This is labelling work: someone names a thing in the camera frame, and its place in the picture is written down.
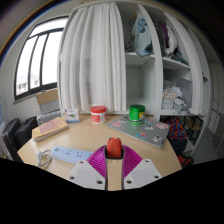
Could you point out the green round tin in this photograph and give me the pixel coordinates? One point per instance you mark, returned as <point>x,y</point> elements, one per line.
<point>137,114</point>

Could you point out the white jar with red lid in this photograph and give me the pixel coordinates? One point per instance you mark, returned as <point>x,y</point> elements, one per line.
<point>98,115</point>

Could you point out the white radiator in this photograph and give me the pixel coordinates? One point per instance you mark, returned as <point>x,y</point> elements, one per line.
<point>48,117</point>

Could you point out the tan and pink book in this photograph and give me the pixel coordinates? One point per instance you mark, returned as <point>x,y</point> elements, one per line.
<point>50,129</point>

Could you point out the grey laptop with stickers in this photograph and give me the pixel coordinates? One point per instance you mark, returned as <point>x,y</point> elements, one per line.
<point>140,130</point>

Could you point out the white curtain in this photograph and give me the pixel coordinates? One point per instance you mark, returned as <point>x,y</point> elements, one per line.
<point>91,56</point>

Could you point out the colourful patterned bag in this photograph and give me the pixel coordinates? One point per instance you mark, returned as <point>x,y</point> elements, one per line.
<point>176,129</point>

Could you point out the black bag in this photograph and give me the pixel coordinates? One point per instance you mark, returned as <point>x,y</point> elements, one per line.
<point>16,135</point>

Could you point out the orange charger block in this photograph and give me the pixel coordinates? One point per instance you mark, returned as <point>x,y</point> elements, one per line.
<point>114,146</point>

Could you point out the white shelf unit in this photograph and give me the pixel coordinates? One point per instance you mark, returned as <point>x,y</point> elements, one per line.
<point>150,73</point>

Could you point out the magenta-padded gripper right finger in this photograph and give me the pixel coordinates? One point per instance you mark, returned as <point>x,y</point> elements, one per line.
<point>143,171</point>

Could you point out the cardboard box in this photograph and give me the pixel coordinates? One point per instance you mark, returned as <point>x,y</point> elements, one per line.
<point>48,100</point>

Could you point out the dark-framed window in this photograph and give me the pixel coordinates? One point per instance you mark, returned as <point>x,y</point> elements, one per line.
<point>38,60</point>

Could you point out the small white printed box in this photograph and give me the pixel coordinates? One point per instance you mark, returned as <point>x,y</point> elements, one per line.
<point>72,115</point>

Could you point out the black metal rack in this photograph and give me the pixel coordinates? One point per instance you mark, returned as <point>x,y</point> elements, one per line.
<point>194,128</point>

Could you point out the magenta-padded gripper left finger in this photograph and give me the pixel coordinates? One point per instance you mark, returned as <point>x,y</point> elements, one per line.
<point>83,171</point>

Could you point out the light blue power strip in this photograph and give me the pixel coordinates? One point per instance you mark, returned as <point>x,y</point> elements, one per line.
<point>71,154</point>

